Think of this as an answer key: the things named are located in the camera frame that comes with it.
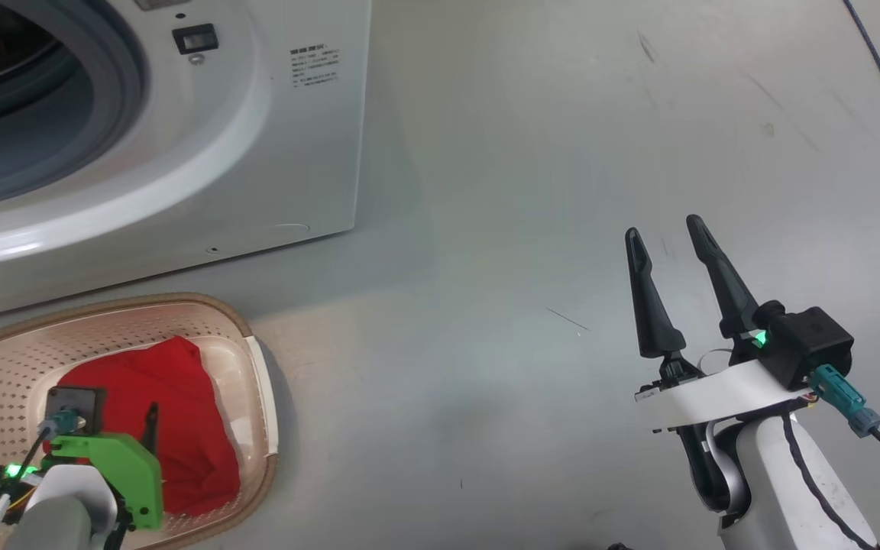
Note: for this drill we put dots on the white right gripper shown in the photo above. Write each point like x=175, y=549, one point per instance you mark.
x=723, y=393

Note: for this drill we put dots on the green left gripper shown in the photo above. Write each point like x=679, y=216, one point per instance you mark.
x=119, y=473

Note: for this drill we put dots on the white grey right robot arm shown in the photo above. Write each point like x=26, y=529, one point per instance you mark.
x=776, y=496

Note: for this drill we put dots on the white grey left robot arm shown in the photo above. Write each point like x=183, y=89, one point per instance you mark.
x=58, y=512

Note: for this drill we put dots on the white front-load washing machine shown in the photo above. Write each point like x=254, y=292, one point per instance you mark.
x=257, y=153

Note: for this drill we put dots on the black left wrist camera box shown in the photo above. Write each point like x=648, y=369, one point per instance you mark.
x=77, y=401

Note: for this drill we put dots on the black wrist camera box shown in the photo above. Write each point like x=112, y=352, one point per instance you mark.
x=810, y=344
x=77, y=401

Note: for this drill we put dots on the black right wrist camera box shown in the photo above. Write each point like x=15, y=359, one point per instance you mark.
x=810, y=344

